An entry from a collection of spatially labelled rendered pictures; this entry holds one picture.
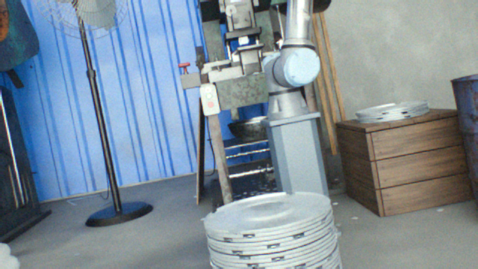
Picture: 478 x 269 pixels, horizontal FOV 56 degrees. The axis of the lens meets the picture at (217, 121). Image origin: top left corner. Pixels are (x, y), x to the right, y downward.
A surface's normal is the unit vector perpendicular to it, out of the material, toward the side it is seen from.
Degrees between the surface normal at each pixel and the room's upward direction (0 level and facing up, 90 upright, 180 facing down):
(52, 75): 90
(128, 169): 90
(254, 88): 90
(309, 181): 90
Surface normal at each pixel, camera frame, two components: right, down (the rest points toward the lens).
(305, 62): 0.25, 0.14
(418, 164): 0.03, 0.05
